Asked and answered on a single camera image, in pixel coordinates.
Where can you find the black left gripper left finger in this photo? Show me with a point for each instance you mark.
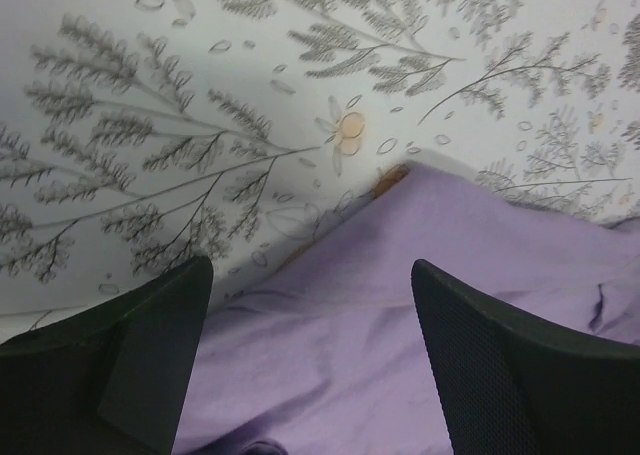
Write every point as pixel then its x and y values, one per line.
pixel 112 379

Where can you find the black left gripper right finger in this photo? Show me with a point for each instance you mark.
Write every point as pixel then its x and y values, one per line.
pixel 510 382

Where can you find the purple polo shirt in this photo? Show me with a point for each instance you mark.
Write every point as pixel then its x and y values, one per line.
pixel 327 356

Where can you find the floral patterned table mat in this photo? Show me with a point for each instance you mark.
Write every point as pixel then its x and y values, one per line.
pixel 136 133

